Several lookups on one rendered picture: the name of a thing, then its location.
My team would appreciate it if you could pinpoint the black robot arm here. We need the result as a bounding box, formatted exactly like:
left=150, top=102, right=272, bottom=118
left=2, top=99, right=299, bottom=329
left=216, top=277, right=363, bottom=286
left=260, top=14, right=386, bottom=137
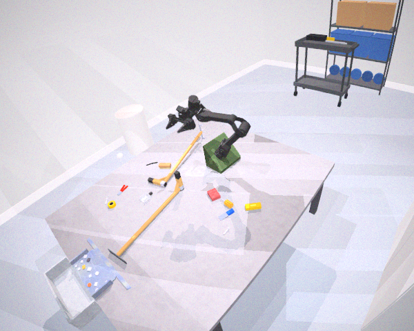
left=176, top=94, right=251, bottom=160

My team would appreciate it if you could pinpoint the long yellow pole with dark tip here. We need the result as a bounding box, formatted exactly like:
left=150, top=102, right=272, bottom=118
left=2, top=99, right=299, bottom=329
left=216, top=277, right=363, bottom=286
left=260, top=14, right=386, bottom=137
left=147, top=123, right=205, bottom=187

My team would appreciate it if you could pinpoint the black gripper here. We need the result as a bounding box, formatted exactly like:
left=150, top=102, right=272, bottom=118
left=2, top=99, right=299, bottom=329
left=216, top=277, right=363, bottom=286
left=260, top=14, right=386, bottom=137
left=166, top=111, right=196, bottom=133

